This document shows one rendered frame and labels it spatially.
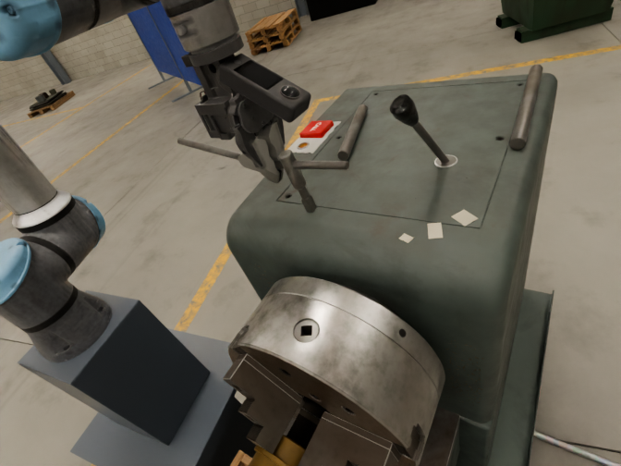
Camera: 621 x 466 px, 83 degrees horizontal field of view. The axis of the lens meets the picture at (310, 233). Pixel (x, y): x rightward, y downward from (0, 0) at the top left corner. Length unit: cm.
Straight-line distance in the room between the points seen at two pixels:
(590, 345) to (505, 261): 148
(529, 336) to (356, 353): 87
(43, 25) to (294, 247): 39
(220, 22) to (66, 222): 55
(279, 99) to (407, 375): 37
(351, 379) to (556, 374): 146
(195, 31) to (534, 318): 117
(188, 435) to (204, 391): 11
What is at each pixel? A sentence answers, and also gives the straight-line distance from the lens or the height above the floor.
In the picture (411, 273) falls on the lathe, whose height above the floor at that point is 124.
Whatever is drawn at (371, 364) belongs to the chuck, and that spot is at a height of 120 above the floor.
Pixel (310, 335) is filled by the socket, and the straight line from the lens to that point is 48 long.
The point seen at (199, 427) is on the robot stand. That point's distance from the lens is 107.
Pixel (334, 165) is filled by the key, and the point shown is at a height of 136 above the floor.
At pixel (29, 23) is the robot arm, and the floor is 161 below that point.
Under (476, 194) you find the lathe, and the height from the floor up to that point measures 125.
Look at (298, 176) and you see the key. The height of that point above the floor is 133.
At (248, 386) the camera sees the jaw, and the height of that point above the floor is 118.
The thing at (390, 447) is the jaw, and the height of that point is 112.
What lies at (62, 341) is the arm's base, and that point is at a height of 114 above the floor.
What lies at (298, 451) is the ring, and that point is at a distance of 55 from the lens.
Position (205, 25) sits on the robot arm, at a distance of 48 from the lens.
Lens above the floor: 160
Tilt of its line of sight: 39 degrees down
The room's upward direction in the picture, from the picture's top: 21 degrees counter-clockwise
